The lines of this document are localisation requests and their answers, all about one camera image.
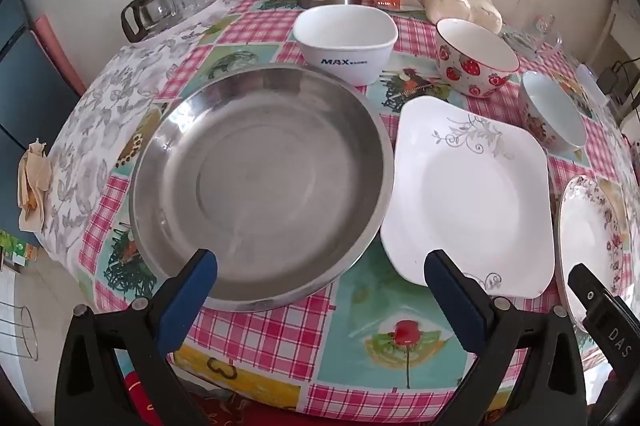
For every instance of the bag of white steamed buns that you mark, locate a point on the bag of white steamed buns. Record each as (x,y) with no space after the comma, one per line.
(460,6)

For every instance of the black charger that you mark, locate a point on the black charger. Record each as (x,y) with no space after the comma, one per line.
(610,79)

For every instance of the clear glass mug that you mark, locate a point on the clear glass mug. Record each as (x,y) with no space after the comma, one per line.
(540,31)

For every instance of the dark blue cabinet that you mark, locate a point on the dark blue cabinet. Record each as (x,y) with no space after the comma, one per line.
(30,106)

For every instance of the beige crumpled paper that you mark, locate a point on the beige crumpled paper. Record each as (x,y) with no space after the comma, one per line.
(32,186)

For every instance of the white power strip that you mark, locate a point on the white power strip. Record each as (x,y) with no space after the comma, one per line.
(590,81)

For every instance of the strawberry print bowl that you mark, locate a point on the strawberry print bowl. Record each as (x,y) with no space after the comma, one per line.
(465,76)

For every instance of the light blue round bowl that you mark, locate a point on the light blue round bowl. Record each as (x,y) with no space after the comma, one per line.
(550,106)

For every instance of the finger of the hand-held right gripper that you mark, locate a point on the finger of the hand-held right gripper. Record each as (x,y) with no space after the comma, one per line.
(605,316)

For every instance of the pink floral round plate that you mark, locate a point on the pink floral round plate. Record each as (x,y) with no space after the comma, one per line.
(585,226)

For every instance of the white square bowl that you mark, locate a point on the white square bowl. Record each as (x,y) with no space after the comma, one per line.
(345,61)

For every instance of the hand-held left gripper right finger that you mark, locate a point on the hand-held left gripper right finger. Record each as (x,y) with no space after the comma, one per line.
(452,301)

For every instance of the green box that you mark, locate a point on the green box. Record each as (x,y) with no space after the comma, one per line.
(17,248)

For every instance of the round stainless steel plate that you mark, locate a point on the round stainless steel plate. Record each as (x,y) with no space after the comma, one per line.
(260,166)

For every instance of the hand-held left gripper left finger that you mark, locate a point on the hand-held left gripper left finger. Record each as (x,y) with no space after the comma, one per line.
(192,296)

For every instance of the red cloth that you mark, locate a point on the red cloth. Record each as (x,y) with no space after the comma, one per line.
(145,398)

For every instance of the white square plate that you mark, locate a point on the white square plate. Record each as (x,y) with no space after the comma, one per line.
(470,196)

